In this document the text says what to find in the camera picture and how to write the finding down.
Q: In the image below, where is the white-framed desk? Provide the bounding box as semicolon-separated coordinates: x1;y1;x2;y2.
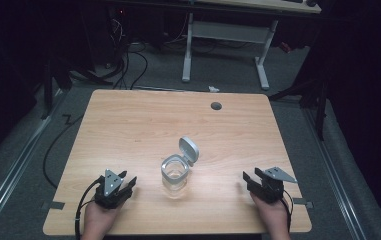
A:
181;0;323;91

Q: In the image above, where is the grey tape strip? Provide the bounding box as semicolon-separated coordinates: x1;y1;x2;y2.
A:
292;197;314;210
40;200;67;211

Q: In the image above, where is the bundle of black cables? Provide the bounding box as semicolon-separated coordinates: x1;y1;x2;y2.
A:
105;15;149;91

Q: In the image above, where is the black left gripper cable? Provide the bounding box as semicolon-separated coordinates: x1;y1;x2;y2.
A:
74;176;106;240

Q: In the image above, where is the metal floor rail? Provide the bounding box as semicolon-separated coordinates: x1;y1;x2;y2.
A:
302;105;370;240
0;89;70;236

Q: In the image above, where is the clear jar with hinged lid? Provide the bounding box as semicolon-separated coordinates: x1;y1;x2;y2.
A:
160;135;201;201

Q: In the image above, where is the black metal stand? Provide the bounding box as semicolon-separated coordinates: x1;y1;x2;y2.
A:
267;75;330;142
40;59;76;121

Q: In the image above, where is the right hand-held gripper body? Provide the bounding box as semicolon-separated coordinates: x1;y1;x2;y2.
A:
248;166;299;205

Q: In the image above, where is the black floor cable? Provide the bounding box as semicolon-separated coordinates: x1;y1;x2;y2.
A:
42;113;85;190

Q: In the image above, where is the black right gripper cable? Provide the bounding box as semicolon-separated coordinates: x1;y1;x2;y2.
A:
282;189;295;233

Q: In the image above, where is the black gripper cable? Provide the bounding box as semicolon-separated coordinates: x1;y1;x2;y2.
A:
74;176;106;240
282;189;295;233

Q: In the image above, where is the person's left hand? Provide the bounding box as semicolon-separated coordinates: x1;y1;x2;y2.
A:
79;200;123;240

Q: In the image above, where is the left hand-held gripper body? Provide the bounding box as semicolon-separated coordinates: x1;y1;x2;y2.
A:
93;168;134;210

